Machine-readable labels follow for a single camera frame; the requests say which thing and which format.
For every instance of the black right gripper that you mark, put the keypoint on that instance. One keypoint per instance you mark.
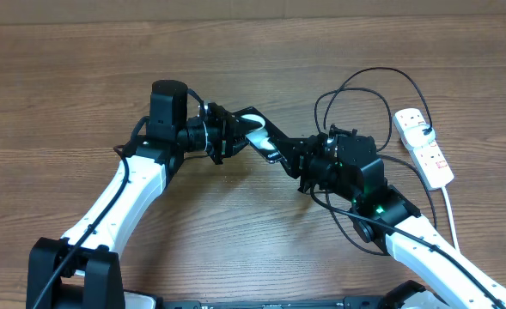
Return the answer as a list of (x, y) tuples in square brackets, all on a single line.
[(295, 159)]

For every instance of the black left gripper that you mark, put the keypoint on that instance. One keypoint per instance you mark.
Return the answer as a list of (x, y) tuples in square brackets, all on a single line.
[(227, 147)]

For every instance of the black Samsung Galaxy phone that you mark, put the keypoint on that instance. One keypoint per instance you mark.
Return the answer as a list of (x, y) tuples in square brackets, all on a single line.
[(265, 138)]

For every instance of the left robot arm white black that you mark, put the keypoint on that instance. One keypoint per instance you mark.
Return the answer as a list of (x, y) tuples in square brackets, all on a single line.
[(81, 269)]

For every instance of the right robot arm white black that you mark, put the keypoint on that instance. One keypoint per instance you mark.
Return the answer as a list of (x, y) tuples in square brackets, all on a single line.
[(348, 165)]

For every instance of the white USB charger adapter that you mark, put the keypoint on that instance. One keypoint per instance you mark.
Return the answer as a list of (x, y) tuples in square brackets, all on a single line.
[(418, 136)]

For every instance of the white power strip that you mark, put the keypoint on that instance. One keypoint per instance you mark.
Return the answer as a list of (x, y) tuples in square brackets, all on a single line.
[(429, 160)]

